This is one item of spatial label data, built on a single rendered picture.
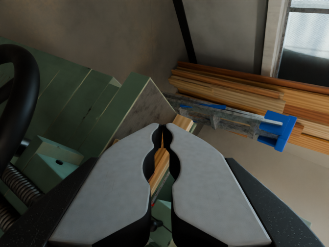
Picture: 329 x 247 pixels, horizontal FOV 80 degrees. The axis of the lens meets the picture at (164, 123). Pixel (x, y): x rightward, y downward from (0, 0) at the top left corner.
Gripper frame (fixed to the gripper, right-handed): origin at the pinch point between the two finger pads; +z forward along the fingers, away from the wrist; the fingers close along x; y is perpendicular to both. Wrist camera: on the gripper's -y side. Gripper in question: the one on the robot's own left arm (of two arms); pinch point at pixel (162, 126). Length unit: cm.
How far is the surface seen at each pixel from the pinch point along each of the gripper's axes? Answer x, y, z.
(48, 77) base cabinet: -34, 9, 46
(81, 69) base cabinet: -22.2, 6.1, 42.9
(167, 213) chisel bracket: 0.8, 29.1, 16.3
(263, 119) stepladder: 55, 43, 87
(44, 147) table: -19.6, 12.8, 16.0
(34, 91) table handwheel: -15.7, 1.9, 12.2
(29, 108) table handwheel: -15.6, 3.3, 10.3
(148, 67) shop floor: -14, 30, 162
